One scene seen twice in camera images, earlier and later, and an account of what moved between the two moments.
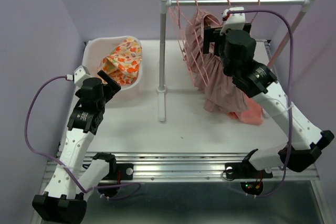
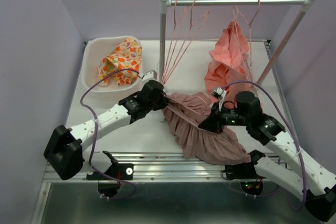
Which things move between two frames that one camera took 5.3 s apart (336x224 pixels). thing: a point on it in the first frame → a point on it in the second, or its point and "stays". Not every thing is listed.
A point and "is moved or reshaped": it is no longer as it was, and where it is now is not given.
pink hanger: [192, 27] → [167, 77]
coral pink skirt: [253, 115] is moved or reshaped
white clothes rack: [166, 2] stays
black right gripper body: [228, 69] → [230, 117]
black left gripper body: [108, 92] → [159, 103]
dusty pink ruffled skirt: [212, 82] → [183, 113]
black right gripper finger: [212, 34] → [212, 124]
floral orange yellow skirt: [123, 62] stays
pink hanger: [177, 25] → [171, 41]
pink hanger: [229, 1] → [197, 96]
